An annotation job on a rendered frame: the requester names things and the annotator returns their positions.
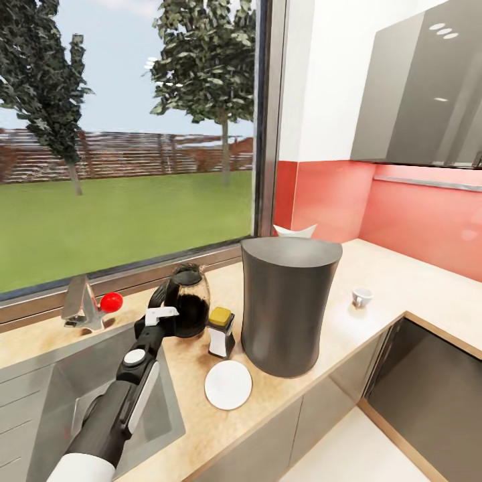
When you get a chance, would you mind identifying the saucer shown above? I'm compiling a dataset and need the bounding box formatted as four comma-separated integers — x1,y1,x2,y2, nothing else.
205,361,252,410

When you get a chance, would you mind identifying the bottle of coffee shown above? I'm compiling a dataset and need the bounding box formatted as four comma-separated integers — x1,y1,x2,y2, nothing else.
206,307,236,361

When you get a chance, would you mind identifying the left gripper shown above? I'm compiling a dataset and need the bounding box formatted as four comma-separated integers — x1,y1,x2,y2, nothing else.
134,317,176,347

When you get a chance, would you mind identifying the paper coffee filter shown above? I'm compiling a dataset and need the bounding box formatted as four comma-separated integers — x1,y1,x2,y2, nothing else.
274,224,317,238

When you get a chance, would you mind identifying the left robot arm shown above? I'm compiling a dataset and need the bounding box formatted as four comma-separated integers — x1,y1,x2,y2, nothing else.
47,306,180,482

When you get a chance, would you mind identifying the coffee cup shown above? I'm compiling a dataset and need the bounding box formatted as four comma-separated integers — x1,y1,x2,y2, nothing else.
352,286,374,306

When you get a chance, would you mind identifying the electric kettle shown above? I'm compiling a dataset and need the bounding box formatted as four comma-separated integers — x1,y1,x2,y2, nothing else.
148,263,210,338

